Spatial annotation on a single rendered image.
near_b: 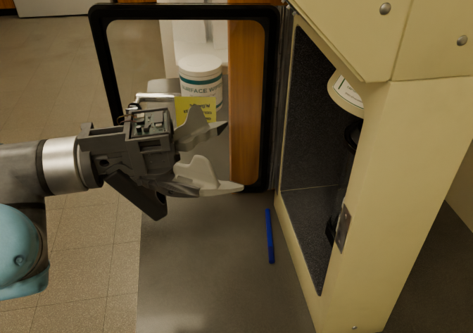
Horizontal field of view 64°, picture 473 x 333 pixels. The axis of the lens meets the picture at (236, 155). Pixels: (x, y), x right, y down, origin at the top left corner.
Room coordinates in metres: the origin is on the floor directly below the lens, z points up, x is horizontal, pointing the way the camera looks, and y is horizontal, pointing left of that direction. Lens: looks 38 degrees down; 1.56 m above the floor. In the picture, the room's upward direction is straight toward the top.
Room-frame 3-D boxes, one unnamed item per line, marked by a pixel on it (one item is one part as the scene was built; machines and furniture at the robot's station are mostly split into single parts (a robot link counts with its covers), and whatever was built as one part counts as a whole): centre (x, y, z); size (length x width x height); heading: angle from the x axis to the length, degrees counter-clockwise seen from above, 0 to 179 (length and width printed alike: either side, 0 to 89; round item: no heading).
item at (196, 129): (0.48, 0.06, 1.26); 0.09 x 0.03 x 0.06; 135
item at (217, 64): (0.61, 0.08, 1.19); 0.30 x 0.01 x 0.40; 90
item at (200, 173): (0.36, 0.04, 1.26); 0.09 x 0.03 x 0.06; 63
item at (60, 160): (0.39, 0.22, 1.25); 0.08 x 0.05 x 0.08; 9
